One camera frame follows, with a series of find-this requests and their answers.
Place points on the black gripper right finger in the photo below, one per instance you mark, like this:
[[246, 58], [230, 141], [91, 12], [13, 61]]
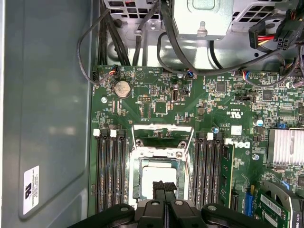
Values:
[[178, 213]]

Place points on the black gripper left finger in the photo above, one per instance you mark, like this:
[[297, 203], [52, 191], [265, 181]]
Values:
[[152, 213]]

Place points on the silver CPU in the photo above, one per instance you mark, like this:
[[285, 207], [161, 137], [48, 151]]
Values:
[[152, 180]]

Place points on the metal locking lever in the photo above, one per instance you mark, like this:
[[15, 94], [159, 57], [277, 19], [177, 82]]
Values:
[[188, 169]]

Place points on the metal socket cover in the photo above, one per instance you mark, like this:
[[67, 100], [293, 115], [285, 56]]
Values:
[[161, 126]]

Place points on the CPU socket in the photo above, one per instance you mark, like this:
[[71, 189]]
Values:
[[137, 180]]

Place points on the RAM slot with black clips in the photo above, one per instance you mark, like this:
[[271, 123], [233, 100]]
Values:
[[217, 171], [122, 171], [107, 171], [198, 171]]

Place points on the RAM slot with white clips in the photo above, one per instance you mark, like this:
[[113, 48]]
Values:
[[114, 171], [208, 171], [99, 171]]

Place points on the blue expansion slot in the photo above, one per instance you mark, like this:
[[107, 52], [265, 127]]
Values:
[[249, 202]]

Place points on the green RAM stick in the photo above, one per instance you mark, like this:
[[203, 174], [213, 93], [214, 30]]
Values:
[[228, 175]]

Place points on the black graphics card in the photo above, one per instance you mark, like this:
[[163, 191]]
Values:
[[280, 206]]

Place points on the green motherboard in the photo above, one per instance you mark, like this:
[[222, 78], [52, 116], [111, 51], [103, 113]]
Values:
[[202, 99]]

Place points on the white label sticker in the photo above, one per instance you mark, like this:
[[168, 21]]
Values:
[[31, 187]]

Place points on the silver finned heatsink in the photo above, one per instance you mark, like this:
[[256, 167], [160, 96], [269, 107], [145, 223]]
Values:
[[285, 147]]

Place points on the round coin cell battery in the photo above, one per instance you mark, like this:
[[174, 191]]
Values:
[[122, 89]]

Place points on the black and grey PC case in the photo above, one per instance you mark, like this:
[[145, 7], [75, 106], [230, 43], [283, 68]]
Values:
[[47, 95]]

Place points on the black power connector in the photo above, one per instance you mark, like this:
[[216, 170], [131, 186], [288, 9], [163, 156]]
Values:
[[256, 35], [288, 31]]

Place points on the grey metal disk bay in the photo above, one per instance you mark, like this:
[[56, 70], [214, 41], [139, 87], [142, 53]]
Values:
[[202, 14]]

